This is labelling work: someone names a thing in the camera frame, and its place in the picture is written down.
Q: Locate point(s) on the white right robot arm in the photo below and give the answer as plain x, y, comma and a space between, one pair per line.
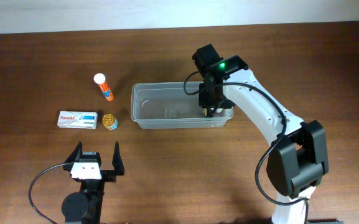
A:
288, 173

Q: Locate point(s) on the dark bottle white cap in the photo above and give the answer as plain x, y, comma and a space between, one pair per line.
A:
211, 112

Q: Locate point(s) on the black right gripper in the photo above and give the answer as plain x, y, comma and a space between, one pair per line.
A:
210, 100

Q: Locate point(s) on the white Panadol box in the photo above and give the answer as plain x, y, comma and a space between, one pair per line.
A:
76, 119

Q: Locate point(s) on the small gold-lidded jar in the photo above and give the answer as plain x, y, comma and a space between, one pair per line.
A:
109, 122

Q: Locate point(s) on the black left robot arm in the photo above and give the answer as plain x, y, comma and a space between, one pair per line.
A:
84, 206

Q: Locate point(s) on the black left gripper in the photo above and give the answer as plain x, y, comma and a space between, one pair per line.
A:
108, 175

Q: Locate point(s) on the orange effervescent tablet tube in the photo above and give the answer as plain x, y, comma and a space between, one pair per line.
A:
100, 80

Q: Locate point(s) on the clear plastic container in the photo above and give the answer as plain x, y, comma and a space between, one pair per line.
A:
166, 106

